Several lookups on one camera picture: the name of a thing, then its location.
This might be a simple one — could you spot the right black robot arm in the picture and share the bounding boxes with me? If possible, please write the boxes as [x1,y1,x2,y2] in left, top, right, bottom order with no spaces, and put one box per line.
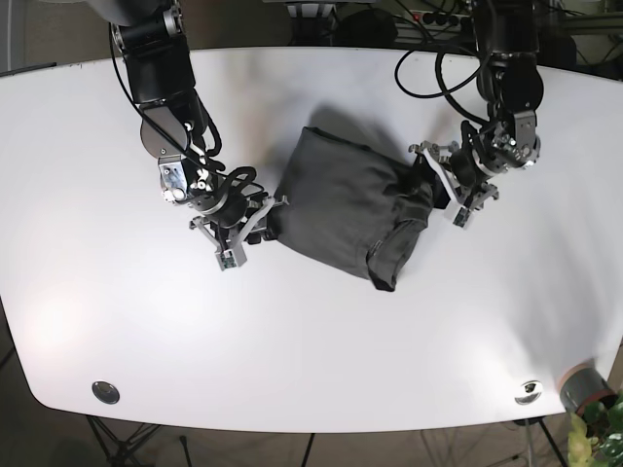
[109,1,287,270]

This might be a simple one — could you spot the right metal table grommet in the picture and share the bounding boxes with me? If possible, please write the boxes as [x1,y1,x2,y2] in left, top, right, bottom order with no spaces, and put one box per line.
[514,380,543,406]

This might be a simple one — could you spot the metal table grommet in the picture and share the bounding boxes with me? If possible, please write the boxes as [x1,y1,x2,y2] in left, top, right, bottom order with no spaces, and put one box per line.
[92,380,121,405]
[514,380,543,406]

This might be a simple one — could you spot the grey plant pot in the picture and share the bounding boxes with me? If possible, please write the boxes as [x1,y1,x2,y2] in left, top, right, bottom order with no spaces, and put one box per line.
[557,360,617,414]

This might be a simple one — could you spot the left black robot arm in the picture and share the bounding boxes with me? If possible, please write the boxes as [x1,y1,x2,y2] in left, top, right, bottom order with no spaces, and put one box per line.
[413,1,544,228]

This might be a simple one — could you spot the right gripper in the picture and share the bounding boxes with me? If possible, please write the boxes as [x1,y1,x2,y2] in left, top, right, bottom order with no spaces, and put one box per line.
[161,161,289,270]

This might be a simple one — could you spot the green plant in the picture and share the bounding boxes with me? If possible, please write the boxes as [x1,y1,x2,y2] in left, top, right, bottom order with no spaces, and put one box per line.
[568,392,622,467]

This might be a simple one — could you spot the left metal table grommet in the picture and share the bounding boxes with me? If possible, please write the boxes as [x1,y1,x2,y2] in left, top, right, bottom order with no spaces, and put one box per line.
[92,380,121,405]

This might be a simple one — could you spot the dark grey T-shirt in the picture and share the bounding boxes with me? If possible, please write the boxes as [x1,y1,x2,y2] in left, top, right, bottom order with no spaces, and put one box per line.
[268,126,449,292]

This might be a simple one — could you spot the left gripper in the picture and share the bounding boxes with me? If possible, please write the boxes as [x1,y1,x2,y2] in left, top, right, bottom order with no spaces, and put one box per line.
[409,112,541,229]

